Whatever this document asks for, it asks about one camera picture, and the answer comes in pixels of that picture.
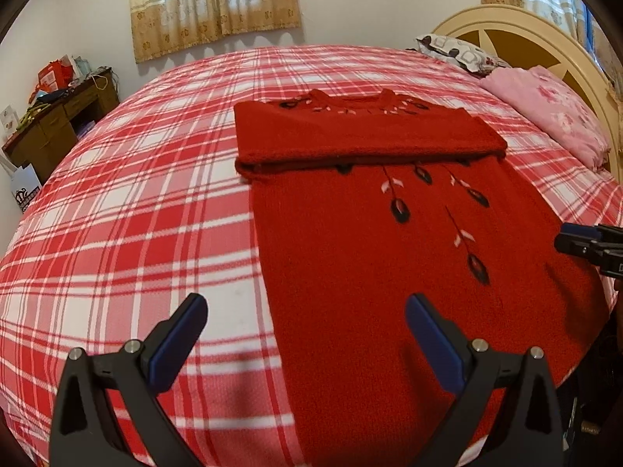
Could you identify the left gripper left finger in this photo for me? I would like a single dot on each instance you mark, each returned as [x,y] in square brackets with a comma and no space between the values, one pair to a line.
[85,430]

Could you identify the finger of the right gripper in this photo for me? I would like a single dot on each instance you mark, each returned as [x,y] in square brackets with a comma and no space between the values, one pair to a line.
[599,245]

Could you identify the pink floral folded blanket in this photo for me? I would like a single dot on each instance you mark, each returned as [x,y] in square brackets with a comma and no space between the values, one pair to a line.
[554,108]

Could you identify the white card on desk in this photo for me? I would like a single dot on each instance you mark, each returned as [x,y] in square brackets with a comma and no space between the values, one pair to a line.
[9,122]

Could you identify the red white plaid bedsheet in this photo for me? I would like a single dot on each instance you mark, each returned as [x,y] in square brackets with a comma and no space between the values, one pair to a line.
[150,207]

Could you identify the red knitted sweater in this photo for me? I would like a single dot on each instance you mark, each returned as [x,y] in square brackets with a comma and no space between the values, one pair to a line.
[360,202]

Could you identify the brown wooden desk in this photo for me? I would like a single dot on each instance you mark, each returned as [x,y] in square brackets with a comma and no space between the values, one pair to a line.
[48,136]

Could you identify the grey patterned pillow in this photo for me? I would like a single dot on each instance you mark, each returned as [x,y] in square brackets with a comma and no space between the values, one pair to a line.
[460,53]

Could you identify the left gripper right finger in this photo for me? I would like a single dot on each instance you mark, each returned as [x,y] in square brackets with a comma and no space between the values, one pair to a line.
[527,430]

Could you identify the cream wooden headboard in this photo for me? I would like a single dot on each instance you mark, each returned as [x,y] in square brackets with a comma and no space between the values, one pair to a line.
[525,40]

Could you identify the white paper shopping bag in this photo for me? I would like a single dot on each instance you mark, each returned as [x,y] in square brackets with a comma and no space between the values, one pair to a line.
[25,183]

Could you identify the red box on desk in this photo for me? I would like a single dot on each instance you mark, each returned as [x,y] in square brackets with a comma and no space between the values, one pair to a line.
[56,75]

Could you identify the beige window curtain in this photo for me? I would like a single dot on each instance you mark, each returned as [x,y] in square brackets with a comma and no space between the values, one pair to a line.
[162,27]

